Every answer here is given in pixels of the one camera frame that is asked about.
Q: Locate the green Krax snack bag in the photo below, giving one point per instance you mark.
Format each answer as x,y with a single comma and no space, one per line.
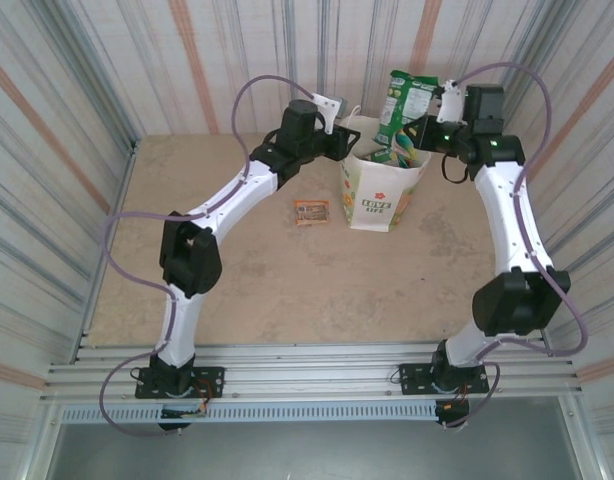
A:
407,100

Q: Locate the white paper bag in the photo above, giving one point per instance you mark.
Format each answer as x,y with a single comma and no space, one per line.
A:
377,195

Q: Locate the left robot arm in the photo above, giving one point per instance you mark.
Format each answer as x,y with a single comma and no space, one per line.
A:
192,260

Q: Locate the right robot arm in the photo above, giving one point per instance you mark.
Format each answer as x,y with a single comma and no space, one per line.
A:
512,220

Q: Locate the small orange snack packet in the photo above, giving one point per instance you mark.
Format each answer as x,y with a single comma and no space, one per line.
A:
312,213

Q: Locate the grey metal panel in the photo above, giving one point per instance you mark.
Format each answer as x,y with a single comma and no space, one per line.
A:
312,455

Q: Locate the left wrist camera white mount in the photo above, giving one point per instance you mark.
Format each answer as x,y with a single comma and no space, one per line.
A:
329,112

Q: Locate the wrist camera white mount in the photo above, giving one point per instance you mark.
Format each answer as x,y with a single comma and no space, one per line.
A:
449,102
329,112

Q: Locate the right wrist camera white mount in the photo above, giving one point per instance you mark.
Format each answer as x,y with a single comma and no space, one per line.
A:
449,102

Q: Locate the aluminium mounting rail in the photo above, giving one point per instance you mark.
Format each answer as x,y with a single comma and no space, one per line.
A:
312,370

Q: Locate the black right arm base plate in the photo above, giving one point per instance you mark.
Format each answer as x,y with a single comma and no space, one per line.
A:
412,377

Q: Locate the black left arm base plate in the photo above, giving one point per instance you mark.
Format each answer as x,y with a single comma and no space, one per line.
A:
209,377

